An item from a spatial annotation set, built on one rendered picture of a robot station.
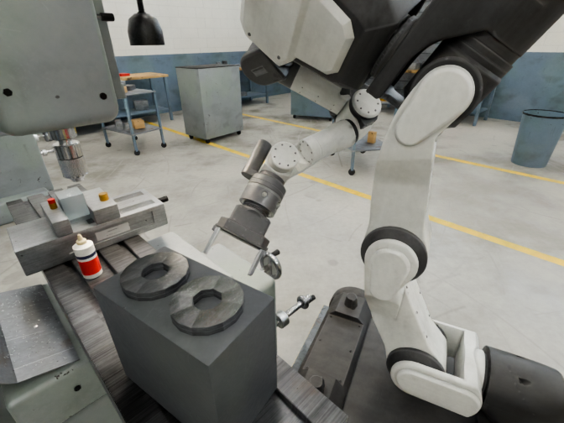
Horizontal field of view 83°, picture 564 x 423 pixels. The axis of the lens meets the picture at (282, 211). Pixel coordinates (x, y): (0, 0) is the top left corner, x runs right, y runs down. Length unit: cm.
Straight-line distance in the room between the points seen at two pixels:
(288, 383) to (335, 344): 56
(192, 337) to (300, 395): 23
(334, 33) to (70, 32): 42
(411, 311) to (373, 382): 30
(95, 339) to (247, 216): 36
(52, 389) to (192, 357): 47
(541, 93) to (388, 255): 714
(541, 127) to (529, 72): 293
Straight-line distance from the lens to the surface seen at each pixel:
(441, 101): 61
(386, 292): 78
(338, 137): 81
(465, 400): 97
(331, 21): 61
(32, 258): 94
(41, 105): 66
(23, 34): 66
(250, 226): 69
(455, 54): 63
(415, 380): 95
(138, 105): 726
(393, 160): 65
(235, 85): 556
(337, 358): 108
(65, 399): 85
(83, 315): 78
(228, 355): 39
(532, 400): 100
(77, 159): 77
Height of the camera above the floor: 144
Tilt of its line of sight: 28 degrees down
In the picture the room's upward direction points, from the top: 1 degrees counter-clockwise
